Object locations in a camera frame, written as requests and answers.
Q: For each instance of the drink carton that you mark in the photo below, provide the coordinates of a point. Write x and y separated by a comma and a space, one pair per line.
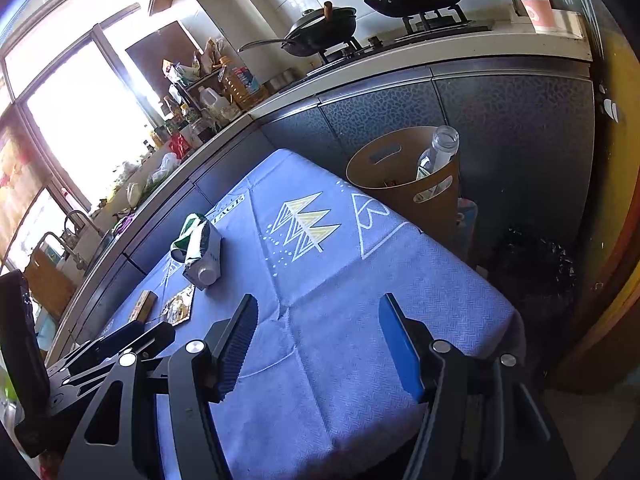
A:
205, 250

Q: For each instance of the row of condiment bottles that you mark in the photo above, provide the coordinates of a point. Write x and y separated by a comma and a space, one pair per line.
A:
175, 120

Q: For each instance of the white plastic jug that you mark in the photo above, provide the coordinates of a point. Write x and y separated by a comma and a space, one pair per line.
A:
215, 105

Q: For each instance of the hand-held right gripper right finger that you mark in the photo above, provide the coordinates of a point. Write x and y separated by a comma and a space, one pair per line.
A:
400, 345

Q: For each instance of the red plastic bag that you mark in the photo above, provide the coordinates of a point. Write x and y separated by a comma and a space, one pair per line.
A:
180, 146

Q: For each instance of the yellow snack wrapper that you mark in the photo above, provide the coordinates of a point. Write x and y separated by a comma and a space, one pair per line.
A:
177, 307

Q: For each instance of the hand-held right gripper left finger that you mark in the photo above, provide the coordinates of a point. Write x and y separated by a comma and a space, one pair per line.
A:
240, 345

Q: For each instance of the spice rack with packets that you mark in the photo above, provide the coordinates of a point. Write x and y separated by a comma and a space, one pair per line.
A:
195, 67

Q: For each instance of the kitchen window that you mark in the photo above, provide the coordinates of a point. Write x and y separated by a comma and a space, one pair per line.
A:
75, 110

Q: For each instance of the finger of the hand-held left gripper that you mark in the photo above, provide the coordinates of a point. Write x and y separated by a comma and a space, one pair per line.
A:
150, 340
115, 335

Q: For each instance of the steel faucet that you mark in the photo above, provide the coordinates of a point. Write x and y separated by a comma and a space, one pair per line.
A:
75, 260
92, 224

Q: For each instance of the clear plastic bag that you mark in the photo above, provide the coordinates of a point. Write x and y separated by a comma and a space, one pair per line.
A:
162, 167

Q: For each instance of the purple green cloth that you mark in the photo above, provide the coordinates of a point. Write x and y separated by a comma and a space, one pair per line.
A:
124, 224

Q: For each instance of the yellow cardboard box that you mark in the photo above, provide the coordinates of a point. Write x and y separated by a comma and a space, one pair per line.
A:
144, 305

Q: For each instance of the gas stove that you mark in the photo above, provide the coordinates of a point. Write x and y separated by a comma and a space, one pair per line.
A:
440, 22

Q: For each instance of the small clear plastic bottle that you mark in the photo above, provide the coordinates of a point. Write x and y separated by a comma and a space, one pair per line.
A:
440, 145

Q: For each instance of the brown paper bin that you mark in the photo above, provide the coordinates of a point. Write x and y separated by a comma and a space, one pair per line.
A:
395, 210

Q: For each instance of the black plastic bag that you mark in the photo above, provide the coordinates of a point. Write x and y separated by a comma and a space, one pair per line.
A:
535, 270

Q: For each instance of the blue printed tablecloth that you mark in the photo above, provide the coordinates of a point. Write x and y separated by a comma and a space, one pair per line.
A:
325, 270

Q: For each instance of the white plastic bag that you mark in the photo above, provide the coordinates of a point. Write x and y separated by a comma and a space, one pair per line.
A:
134, 192

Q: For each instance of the pink paper cup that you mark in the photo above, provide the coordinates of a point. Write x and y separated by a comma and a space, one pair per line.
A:
537, 12

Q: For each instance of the black wok with lid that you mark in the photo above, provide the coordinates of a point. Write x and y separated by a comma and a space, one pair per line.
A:
325, 27

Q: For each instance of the wooden cutting board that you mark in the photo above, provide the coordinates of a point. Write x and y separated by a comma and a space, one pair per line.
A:
50, 285

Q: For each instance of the cooking oil bottle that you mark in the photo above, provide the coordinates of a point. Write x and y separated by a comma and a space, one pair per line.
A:
242, 85

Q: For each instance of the small steel pot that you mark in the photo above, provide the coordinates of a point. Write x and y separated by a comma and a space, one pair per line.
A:
280, 81

